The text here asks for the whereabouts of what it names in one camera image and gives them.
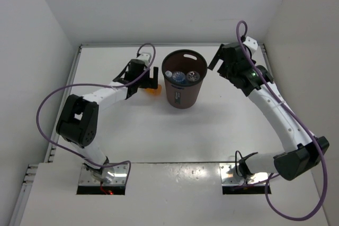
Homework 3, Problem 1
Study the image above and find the orange juice plastic bottle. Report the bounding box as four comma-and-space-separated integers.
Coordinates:
144, 84, 162, 96

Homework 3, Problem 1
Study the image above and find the clear plastic bottle white cap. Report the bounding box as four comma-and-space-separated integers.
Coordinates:
186, 71, 200, 83

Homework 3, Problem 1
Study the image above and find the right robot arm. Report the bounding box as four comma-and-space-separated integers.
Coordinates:
101, 70, 310, 173

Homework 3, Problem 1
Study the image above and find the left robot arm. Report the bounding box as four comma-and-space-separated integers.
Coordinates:
56, 58, 158, 184

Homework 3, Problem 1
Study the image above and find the white cap bottle in bin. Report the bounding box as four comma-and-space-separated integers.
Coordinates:
165, 70, 173, 78

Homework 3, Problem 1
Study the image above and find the blue label bottle in bin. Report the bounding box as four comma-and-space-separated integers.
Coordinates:
172, 71, 186, 84

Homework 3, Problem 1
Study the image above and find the brown plastic bin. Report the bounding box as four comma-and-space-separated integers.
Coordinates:
162, 49, 207, 109

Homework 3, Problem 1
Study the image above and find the white front cover board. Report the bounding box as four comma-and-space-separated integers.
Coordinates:
20, 161, 329, 226

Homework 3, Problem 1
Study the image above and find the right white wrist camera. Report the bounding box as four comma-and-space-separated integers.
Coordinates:
243, 36, 258, 53

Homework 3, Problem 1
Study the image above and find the aluminium table edge rail right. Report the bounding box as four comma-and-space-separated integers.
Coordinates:
260, 43, 272, 74

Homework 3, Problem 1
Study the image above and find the aluminium table edge rail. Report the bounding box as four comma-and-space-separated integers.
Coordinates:
7, 45, 82, 226
260, 43, 272, 74

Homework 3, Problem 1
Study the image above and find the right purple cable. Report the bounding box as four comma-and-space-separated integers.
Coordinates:
235, 20, 327, 221

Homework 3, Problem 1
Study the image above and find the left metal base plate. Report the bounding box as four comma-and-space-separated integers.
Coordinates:
78, 164, 130, 187

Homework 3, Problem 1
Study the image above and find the metal base plate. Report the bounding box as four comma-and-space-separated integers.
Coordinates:
219, 162, 269, 187
78, 164, 130, 187

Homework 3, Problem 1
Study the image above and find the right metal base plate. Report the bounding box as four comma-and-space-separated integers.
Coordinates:
219, 162, 269, 187

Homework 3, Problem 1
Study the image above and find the aluminium table edge rail left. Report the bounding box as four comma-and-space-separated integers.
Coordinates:
7, 45, 82, 226

